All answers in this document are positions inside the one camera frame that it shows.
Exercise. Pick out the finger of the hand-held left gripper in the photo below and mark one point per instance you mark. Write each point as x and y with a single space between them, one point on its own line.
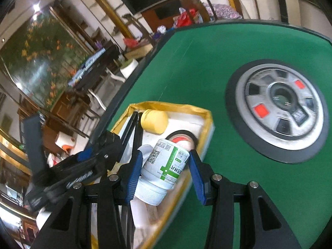
84 156
111 145

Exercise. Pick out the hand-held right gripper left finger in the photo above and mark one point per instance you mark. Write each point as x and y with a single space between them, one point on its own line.
134 176

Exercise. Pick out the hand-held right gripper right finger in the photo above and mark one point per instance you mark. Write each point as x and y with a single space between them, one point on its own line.
198 179

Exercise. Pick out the thick black marker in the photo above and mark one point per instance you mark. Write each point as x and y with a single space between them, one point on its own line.
129 128

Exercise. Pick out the black marker with beige caps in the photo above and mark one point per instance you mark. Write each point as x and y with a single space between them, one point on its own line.
137 137

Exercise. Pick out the yellow tape roll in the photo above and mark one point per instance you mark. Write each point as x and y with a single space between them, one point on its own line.
154 122

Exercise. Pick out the black tape roll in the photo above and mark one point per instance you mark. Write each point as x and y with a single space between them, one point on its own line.
181 132

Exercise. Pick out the gold rimmed storage box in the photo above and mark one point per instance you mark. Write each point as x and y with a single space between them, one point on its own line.
189 119

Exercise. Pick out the white and orange carton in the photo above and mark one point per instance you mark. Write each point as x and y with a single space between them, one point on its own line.
64 142

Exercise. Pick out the white round stool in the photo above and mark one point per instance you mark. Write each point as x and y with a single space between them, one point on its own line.
129 68

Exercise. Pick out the black desk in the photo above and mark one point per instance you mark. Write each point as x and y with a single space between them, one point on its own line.
93 67

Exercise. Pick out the round grey table centre panel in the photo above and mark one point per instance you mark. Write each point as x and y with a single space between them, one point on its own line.
277 111

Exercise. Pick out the large flower landscape painting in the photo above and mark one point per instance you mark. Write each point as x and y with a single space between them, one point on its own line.
39 62

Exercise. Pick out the red plastic bag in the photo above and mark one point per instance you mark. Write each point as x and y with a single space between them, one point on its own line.
185 18
131 42

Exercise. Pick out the dark wooden chair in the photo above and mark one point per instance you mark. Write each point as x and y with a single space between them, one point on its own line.
205 2
137 28

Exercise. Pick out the floral patterned cloth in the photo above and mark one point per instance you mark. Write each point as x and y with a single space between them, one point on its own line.
221 11

